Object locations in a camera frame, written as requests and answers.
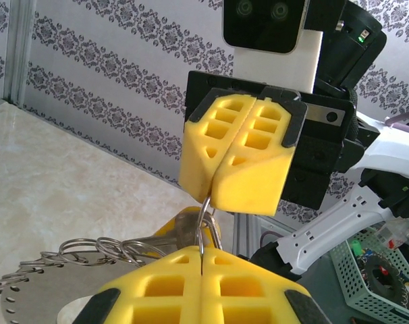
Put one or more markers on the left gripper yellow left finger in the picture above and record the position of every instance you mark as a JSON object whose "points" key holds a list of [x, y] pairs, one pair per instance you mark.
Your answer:
{"points": [[150, 287]]}

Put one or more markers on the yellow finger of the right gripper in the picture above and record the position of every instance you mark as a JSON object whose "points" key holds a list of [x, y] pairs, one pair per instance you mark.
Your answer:
{"points": [[251, 182], [197, 152]]}

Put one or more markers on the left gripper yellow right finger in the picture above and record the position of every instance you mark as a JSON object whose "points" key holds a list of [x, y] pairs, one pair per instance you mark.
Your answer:
{"points": [[251, 287]]}

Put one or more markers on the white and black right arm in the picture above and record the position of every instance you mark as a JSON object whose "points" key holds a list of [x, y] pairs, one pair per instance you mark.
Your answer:
{"points": [[343, 222]]}

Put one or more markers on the green perforated basket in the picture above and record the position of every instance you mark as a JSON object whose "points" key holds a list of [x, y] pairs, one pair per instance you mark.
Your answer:
{"points": [[346, 290]]}

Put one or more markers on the black tape roll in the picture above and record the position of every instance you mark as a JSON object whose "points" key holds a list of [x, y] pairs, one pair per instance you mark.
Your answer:
{"points": [[373, 270]]}

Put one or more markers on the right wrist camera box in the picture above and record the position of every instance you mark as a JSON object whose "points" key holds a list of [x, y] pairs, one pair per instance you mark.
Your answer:
{"points": [[258, 23]]}

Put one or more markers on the aluminium frame post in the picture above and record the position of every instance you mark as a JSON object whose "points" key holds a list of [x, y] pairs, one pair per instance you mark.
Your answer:
{"points": [[20, 50]]}

